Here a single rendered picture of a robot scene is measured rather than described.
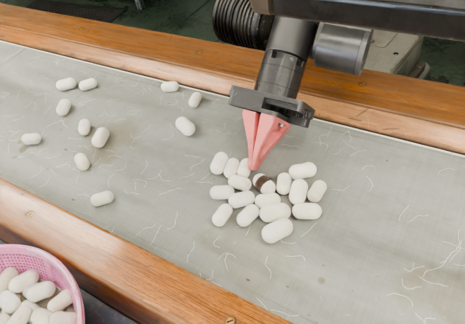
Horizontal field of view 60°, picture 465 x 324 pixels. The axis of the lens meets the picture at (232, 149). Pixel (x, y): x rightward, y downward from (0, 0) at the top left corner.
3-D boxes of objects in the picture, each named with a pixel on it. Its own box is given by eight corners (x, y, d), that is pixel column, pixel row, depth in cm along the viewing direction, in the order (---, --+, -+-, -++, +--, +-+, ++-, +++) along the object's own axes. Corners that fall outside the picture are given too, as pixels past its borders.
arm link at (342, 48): (303, -21, 57) (290, -47, 49) (387, -8, 54) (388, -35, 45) (281, 63, 59) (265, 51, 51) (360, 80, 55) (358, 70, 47)
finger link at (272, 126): (259, 174, 50) (280, 100, 50) (210, 158, 53) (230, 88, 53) (277, 176, 56) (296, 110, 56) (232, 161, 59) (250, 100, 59)
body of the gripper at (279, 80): (298, 115, 48) (316, 55, 48) (225, 97, 53) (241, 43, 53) (312, 124, 54) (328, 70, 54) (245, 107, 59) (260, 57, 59)
